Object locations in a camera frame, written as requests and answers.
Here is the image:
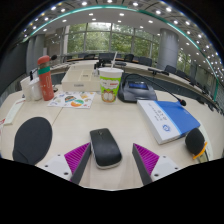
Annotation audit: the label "printed paper cup with straw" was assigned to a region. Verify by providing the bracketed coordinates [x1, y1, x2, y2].
[98, 51, 125, 104]

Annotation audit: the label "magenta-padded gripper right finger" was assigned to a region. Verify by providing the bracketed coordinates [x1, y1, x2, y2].
[131, 143, 183, 186]

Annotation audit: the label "handheld microphone with foam head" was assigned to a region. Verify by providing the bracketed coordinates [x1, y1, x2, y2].
[184, 127, 214, 164]

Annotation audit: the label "white paper cup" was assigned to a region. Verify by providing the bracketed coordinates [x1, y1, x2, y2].
[19, 76, 34, 102]

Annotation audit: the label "black mouse pad with wrist rest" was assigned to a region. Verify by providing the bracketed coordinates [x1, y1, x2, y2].
[12, 116, 54, 166]

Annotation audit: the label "black computer mouse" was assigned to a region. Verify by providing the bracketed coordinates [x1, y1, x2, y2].
[89, 127, 123, 170]

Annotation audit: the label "white compartment box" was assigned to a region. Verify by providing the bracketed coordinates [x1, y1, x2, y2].
[61, 63, 102, 93]

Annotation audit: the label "colourful sticker sheet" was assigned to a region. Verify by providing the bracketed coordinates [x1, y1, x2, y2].
[47, 91, 97, 110]

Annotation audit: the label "black office chairs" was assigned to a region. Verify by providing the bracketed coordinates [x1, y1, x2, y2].
[76, 51, 221, 111]

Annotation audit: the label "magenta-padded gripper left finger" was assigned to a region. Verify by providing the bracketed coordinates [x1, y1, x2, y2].
[43, 141, 93, 185]

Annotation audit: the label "ceiling lights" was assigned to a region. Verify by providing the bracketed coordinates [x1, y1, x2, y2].
[19, 0, 224, 73]

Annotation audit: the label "blue and white book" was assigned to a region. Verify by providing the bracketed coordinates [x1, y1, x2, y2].
[136, 99, 202, 146]

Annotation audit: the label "black desk conference microphone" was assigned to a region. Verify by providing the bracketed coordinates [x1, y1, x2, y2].
[29, 54, 58, 81]
[117, 73, 187, 107]

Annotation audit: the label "red thermos bottle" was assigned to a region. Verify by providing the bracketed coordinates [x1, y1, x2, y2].
[36, 55, 55, 102]

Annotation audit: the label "white printed paper sheet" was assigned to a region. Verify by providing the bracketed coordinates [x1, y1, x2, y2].
[3, 98, 26, 126]

